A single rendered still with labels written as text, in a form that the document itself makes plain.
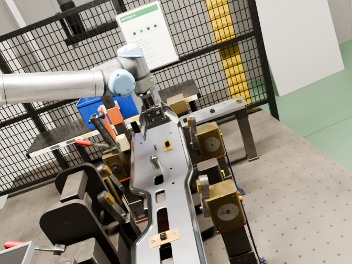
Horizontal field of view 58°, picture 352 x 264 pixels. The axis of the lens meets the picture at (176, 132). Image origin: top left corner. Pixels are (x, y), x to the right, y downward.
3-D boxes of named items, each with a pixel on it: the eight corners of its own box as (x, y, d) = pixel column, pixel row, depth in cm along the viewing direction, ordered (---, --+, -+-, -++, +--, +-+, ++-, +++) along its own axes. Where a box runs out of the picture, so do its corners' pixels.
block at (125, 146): (155, 203, 145) (123, 136, 128) (148, 206, 145) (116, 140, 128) (155, 198, 148) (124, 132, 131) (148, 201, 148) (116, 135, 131)
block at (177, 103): (206, 163, 158) (184, 99, 142) (191, 168, 159) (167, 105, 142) (204, 154, 165) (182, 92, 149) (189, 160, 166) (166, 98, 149)
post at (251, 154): (259, 158, 148) (245, 104, 134) (249, 162, 148) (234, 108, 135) (255, 153, 152) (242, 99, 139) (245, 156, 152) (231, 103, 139)
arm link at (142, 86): (129, 77, 113) (151, 69, 112) (134, 89, 115) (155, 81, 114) (129, 84, 106) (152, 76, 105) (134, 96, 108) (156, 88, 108)
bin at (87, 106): (145, 110, 154) (134, 86, 148) (87, 129, 158) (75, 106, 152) (147, 97, 168) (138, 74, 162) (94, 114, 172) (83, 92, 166)
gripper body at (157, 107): (146, 128, 112) (133, 97, 107) (146, 117, 120) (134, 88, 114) (167, 120, 112) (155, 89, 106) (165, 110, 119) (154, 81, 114)
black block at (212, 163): (246, 224, 118) (227, 162, 104) (221, 233, 118) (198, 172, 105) (242, 215, 122) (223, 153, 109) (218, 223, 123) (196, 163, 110)
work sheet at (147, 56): (179, 60, 165) (158, -1, 151) (138, 75, 166) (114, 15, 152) (179, 59, 167) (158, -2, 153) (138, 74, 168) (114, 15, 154)
